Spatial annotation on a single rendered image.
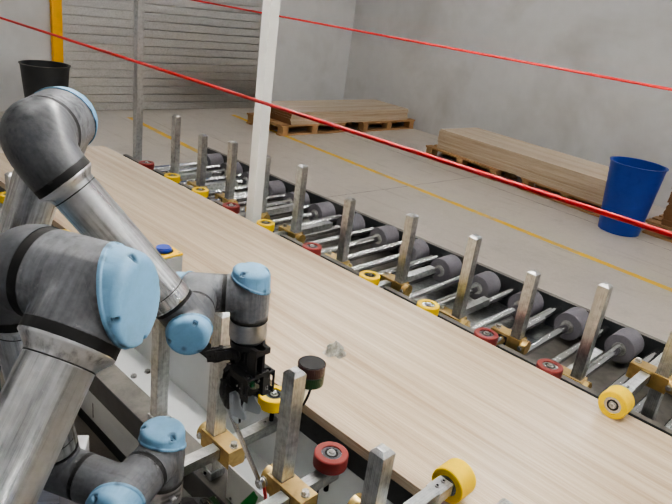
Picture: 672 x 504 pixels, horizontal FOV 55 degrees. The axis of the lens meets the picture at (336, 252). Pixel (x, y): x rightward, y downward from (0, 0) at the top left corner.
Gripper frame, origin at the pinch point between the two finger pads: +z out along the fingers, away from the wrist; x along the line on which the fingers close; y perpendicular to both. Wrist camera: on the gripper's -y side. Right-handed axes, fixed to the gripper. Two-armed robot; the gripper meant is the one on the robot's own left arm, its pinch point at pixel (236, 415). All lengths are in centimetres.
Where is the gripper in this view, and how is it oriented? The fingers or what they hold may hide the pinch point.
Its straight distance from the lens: 143.7
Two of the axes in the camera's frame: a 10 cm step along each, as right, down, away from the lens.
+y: 7.0, 3.2, -6.3
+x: 7.0, -1.9, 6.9
